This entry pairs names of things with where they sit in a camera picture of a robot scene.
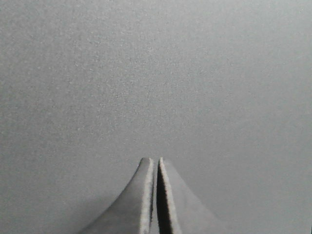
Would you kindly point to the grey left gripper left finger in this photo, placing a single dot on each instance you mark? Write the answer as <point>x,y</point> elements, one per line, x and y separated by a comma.
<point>131,212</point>

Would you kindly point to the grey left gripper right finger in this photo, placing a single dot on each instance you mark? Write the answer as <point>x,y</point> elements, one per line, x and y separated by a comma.
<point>179,210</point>

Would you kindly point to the grey fridge door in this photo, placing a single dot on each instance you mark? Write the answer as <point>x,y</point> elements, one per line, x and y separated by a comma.
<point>221,88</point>

